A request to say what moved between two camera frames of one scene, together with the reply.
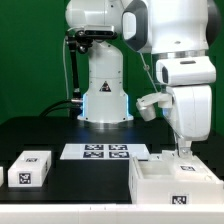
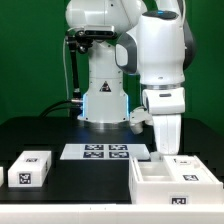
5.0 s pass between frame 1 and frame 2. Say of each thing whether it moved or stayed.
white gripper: moved
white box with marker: stayed
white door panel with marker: moved
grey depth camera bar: stayed
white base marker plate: stayed
